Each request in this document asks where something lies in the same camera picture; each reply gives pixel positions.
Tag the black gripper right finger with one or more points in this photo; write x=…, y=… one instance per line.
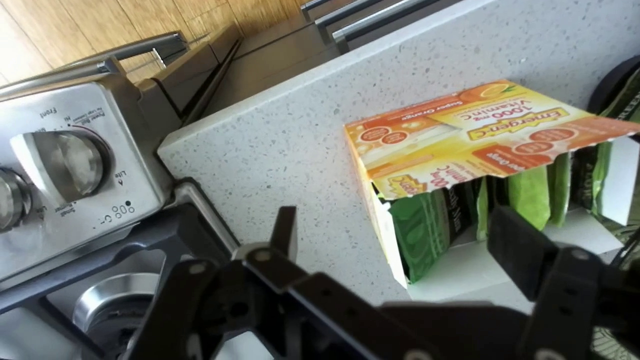
x=520, y=251

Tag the orange vitamin box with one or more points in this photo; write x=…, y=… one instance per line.
x=492, y=130

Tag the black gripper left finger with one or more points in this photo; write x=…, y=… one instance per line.
x=285, y=232

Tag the stainless steel gas stove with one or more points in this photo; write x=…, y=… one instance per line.
x=91, y=218

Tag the green packets in box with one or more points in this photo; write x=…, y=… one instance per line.
x=429, y=222

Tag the grey base cabinet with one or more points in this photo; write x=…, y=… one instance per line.
x=326, y=34

